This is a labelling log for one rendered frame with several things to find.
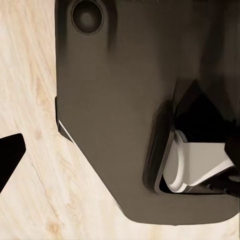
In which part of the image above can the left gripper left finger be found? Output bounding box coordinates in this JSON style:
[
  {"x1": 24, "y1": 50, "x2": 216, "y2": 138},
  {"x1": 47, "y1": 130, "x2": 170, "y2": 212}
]
[{"x1": 0, "y1": 133, "x2": 26, "y2": 193}]

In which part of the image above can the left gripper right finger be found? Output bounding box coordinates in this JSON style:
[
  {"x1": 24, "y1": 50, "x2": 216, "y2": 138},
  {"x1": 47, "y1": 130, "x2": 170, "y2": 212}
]
[{"x1": 224, "y1": 133, "x2": 240, "y2": 173}]

